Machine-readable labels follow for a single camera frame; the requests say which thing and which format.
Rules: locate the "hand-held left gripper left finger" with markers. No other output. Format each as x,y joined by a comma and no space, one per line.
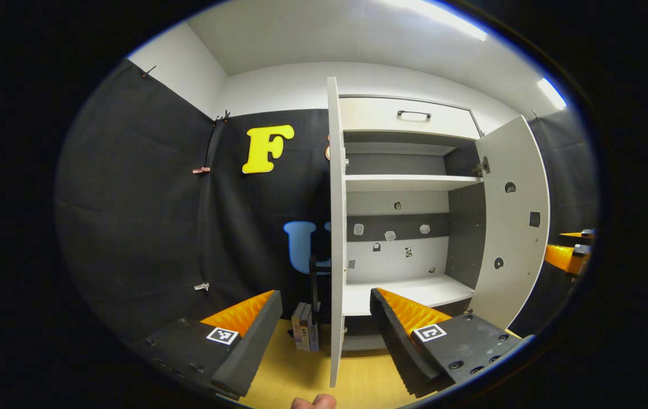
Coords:
250,346

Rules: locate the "camera sticker shoe cabinet door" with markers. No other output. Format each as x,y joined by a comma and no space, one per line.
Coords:
337,227

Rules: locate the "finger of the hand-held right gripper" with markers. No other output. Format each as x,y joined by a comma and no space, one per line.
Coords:
579,234
565,258

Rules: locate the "beige cabinet top drawer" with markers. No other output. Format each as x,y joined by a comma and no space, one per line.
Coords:
369,116

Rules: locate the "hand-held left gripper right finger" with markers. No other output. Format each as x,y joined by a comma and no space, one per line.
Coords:
400,352

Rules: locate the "white cabinet shelf board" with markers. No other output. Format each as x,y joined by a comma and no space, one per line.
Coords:
409,183

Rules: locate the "black cloth clip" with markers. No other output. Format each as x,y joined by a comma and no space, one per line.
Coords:
149,71
222,117

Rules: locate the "metal door hinge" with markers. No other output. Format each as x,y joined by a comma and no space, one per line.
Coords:
481,167

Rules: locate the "short ceiling light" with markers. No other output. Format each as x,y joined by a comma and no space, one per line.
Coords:
552,94

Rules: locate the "white cloth clip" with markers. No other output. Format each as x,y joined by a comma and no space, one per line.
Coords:
201,286

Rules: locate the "black backdrop cloth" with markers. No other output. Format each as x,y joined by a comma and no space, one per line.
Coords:
142,216

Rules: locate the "pale spine book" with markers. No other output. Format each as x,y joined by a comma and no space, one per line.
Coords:
296,329

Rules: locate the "beige double-door shoe cabinet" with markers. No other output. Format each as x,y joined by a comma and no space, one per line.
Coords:
403,261

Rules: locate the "red cloth clip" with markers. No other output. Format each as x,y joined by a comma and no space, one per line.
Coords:
201,170

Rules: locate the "cherry sticker shoe cabinet door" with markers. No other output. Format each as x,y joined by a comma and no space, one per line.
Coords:
514,238

